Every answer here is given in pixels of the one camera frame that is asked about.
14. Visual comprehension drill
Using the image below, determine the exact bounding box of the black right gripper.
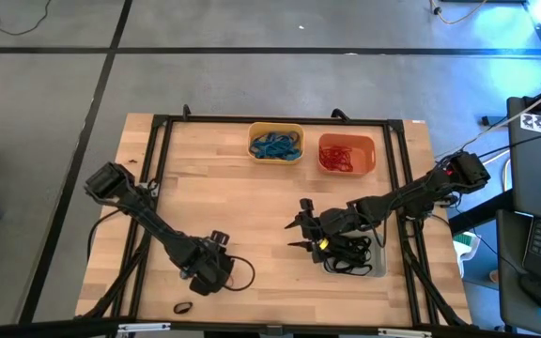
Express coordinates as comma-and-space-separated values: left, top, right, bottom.
285, 198, 362, 264

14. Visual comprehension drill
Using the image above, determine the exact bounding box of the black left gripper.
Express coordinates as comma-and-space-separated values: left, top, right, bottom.
183, 229, 234, 297

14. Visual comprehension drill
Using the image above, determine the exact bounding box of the white plastic basket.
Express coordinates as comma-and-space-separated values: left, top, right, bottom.
319, 228, 388, 278

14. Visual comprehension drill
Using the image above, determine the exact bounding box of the orange plastic basket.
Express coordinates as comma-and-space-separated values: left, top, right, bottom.
317, 132, 377, 177

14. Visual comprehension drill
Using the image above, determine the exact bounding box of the yellow plastic basket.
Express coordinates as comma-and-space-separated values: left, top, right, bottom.
246, 121, 306, 166

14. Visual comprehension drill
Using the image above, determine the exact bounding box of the black crossbar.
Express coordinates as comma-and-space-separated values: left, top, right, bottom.
0, 317, 541, 338

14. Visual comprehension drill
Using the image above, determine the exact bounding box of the dark grey desk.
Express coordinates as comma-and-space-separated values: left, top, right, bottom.
495, 96, 541, 337

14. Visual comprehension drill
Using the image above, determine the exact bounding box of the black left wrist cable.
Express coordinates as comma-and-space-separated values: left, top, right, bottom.
221, 255, 256, 293

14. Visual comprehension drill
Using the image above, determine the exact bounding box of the silver metal bracket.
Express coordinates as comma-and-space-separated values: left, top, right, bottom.
377, 327, 434, 338
116, 321, 172, 335

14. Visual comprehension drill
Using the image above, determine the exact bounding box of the black aluminium table frame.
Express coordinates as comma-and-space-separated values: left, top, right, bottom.
76, 103, 472, 330

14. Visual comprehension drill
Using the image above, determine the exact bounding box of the black arm base cable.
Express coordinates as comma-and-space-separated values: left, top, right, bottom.
85, 208, 124, 264

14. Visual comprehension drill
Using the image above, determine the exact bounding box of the white cable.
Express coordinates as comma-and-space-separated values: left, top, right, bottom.
432, 77, 541, 161

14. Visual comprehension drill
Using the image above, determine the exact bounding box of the beige floor cable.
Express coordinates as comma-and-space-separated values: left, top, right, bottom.
428, 0, 489, 26

